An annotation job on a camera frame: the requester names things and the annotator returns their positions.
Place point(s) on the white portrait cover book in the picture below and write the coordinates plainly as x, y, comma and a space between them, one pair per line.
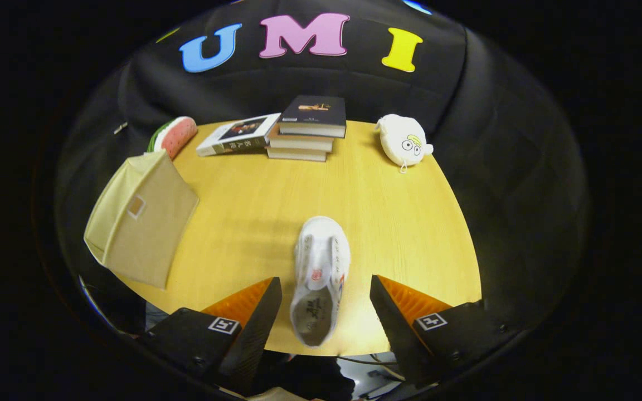
237, 133

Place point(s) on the white plush toy with eyes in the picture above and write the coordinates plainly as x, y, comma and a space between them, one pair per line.
402, 139

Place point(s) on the beige fabric storage box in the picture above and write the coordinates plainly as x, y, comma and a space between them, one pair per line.
154, 234

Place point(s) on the white canvas shoe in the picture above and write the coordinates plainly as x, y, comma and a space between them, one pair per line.
321, 262

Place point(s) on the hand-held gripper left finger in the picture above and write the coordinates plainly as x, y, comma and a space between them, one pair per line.
257, 334

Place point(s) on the brown cover book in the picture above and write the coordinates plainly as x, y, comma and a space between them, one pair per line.
298, 143

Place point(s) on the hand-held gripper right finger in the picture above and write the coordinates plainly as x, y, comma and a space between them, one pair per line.
390, 328

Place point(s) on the thin brown book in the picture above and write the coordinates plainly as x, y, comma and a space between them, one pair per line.
296, 155

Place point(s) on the watermelon slice plush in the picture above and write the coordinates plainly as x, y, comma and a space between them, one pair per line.
179, 136

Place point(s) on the silver cloth clip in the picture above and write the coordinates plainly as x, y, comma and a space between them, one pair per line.
120, 128

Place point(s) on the black cover book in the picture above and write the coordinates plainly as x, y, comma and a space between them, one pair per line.
312, 108

